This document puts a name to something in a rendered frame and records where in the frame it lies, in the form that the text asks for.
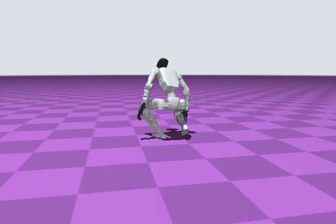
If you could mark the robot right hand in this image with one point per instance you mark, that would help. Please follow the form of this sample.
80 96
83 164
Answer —
185 114

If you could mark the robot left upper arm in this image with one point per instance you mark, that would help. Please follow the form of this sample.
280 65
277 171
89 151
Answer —
151 78

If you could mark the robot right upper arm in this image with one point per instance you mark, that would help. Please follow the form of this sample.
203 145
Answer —
183 84

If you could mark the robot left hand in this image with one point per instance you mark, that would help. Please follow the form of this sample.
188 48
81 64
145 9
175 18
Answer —
140 110

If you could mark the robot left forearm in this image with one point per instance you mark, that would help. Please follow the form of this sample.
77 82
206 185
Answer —
146 96

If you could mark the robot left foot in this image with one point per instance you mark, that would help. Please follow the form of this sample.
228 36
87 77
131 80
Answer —
163 135

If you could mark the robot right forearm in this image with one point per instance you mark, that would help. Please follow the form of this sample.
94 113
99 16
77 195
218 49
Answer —
187 99

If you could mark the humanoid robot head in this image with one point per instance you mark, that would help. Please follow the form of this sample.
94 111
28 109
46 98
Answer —
162 63

